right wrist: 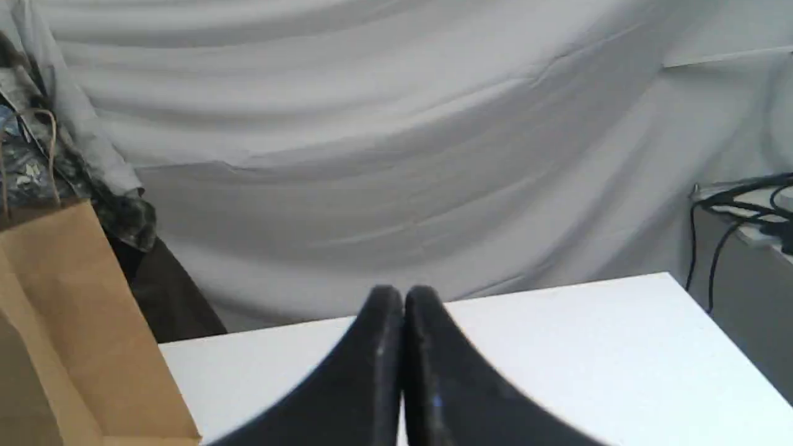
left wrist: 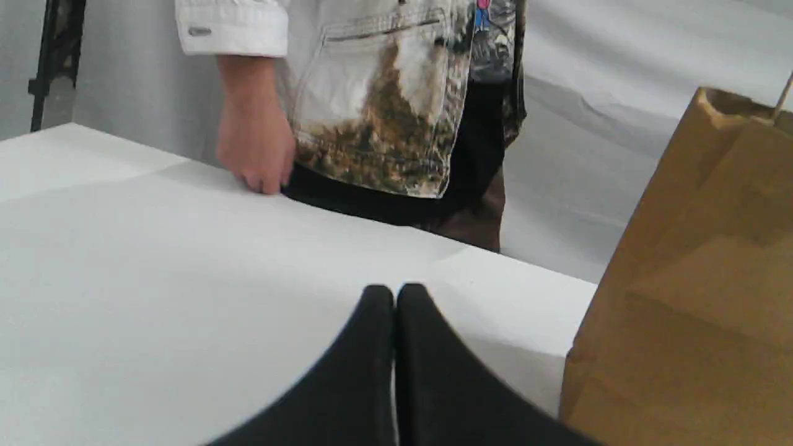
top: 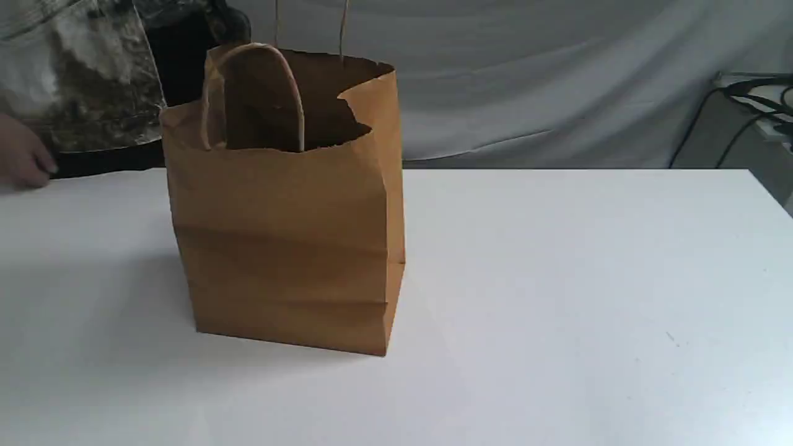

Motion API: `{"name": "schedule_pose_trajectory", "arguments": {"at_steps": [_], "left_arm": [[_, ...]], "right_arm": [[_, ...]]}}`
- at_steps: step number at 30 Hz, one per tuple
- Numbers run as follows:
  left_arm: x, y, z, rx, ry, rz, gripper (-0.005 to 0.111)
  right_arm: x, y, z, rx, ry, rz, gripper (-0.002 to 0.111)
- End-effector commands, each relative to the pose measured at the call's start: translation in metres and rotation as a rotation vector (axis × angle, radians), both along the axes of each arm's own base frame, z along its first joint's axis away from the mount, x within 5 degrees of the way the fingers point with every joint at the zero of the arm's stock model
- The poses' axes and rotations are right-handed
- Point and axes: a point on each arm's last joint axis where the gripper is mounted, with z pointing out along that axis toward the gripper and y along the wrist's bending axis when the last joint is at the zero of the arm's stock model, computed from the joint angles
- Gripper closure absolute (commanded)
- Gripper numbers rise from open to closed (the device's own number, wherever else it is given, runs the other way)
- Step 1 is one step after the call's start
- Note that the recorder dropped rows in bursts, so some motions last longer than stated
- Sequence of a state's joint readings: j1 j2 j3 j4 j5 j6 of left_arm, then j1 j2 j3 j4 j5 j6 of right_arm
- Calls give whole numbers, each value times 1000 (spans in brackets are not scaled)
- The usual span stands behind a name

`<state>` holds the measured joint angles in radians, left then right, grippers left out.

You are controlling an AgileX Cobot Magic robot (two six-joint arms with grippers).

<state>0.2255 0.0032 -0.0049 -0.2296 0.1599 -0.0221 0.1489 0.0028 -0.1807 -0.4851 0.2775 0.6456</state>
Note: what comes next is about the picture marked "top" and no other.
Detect black cables bundle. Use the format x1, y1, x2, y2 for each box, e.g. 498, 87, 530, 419
669, 77, 793, 169

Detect brown paper bag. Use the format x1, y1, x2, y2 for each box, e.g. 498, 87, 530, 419
160, 42, 406, 356

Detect person's bare hand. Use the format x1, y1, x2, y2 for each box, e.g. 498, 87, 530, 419
1, 114, 58, 188

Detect grey backdrop cloth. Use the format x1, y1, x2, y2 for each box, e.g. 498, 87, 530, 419
235, 1, 791, 168

